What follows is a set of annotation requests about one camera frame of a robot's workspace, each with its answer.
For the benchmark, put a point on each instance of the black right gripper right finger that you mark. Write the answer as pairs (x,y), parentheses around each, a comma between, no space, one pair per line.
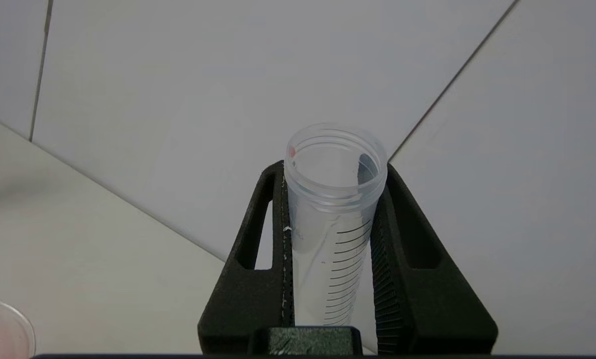
(427,309)

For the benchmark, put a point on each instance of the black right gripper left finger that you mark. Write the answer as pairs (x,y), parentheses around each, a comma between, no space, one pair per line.
(248,299)

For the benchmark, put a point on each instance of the test tube with red pigment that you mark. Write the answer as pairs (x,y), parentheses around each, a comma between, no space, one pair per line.
(328,239)

